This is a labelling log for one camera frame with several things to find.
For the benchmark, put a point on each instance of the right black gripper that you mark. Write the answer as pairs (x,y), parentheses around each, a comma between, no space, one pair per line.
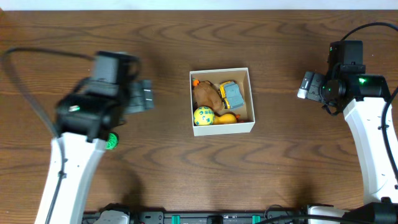
(329,101)

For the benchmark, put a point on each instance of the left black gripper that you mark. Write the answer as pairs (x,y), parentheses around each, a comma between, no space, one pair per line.
(125,96)

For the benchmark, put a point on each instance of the green plastic wheel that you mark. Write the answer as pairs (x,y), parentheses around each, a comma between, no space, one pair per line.
(113,141)

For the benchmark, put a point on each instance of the brown plush toy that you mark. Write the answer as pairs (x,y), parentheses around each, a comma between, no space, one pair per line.
(205,95)

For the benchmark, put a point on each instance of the yellow ball with blue letters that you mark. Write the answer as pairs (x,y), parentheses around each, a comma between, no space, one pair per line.
(203,116)

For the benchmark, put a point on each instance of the yellow grey toy truck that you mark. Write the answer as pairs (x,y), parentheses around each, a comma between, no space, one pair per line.
(231,96)

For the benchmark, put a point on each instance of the orange toy duck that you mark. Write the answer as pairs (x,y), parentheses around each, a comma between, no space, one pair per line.
(227,118)

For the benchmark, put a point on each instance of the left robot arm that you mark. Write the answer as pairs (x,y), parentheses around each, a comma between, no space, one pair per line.
(84,120)

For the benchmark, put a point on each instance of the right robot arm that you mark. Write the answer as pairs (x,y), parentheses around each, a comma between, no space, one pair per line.
(364,101)

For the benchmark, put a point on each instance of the white cardboard box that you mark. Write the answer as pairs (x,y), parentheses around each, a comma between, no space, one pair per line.
(216,77)

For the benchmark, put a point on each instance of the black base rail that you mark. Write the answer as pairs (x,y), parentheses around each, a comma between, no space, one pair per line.
(161,216)

